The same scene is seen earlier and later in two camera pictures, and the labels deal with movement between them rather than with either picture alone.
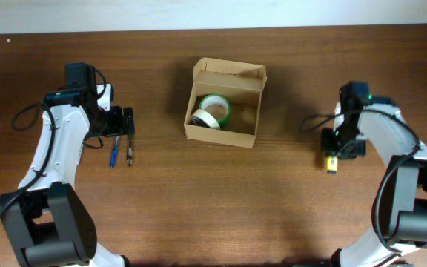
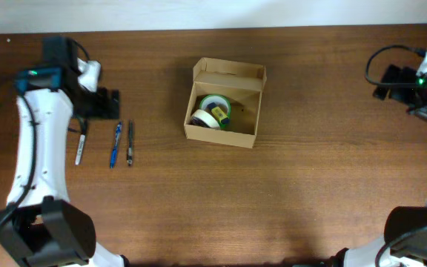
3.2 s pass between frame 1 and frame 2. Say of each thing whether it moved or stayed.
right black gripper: moved
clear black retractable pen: stayed
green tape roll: stayed
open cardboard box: stayed
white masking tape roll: stayed
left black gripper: moved
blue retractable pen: stayed
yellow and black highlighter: moved
